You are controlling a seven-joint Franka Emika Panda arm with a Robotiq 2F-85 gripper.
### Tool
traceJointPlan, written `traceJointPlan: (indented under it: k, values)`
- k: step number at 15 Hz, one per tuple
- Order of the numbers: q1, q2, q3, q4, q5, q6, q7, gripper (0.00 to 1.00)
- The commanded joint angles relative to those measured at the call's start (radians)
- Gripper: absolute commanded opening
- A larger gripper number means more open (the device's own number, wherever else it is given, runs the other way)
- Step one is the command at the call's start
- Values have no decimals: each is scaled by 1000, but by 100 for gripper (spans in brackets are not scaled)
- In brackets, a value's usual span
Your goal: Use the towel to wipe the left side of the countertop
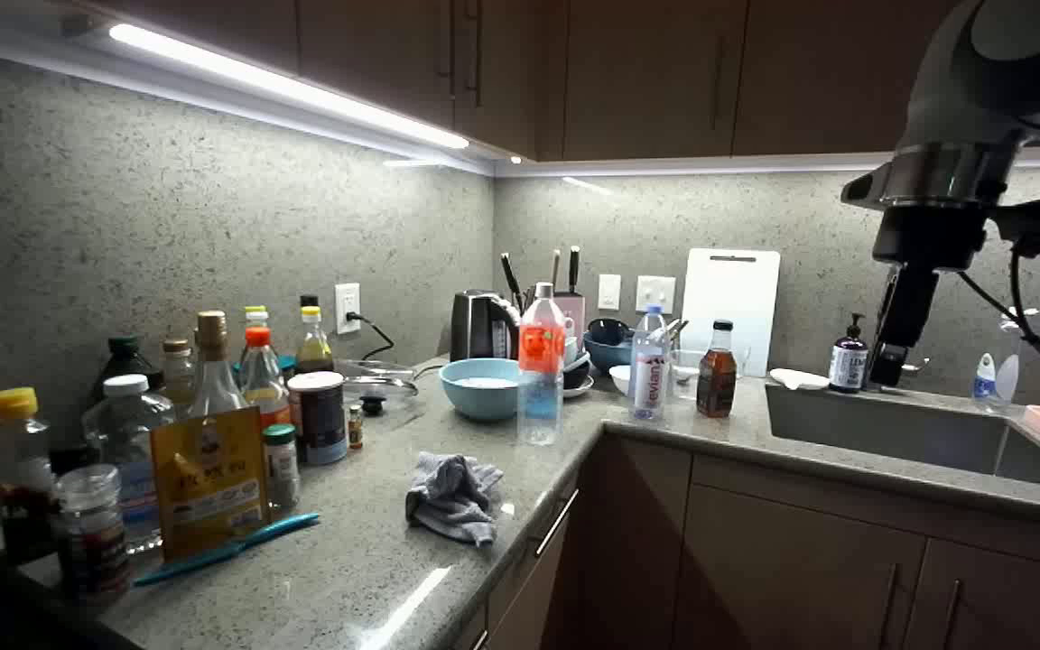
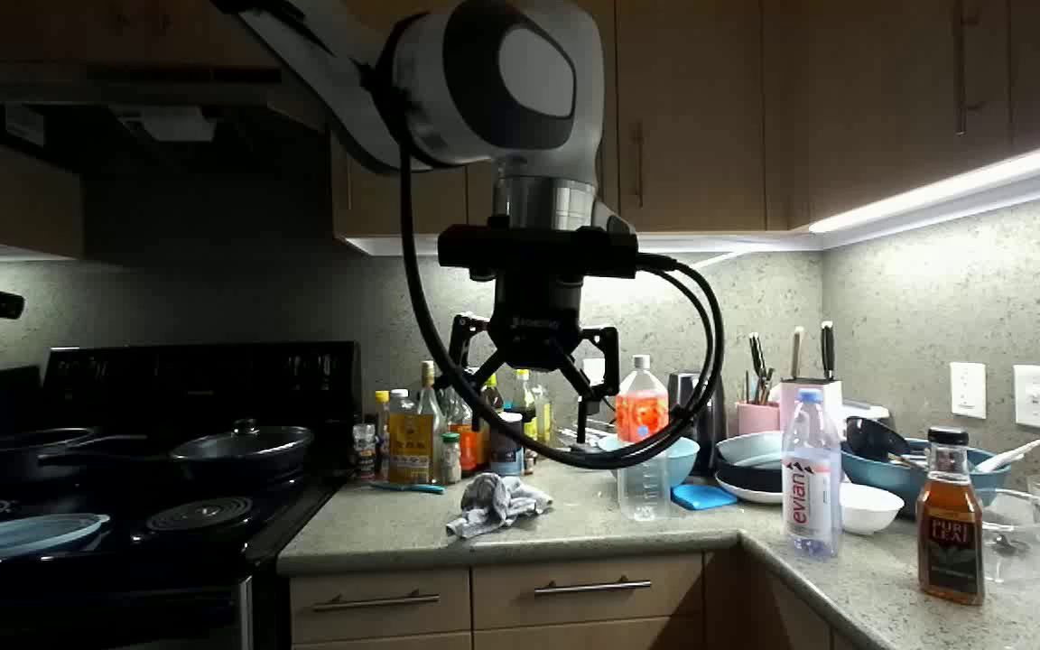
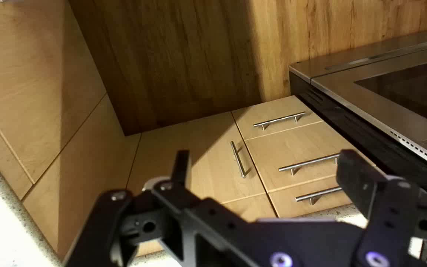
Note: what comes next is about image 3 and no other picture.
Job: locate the middle drawer metal handle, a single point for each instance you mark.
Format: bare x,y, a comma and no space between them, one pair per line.
297,166

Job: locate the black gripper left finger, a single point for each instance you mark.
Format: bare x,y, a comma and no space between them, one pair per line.
120,223

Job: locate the top wooden drawer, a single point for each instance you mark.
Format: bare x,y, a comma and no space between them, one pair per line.
273,116

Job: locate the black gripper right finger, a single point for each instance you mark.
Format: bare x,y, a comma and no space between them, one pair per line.
387,205

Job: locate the bottom wooden drawer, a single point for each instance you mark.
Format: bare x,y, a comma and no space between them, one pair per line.
285,205

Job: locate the drawer metal handle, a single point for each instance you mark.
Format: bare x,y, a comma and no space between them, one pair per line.
274,120
314,196
297,166

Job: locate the wooden cabinet door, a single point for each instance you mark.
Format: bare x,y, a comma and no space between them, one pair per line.
214,168

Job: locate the wooden drawer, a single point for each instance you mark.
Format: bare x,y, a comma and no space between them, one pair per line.
285,205
273,116
295,146

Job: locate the metal cabinet door handle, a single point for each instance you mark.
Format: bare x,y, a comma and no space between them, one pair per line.
242,159

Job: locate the middle wooden drawer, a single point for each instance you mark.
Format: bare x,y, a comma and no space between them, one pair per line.
295,146

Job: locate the bottom drawer metal handle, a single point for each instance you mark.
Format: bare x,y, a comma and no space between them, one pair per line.
314,196

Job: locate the left wooden cabinet panels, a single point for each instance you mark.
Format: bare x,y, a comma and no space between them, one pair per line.
61,143

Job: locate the top drawer metal handle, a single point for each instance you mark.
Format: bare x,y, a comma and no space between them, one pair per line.
274,120

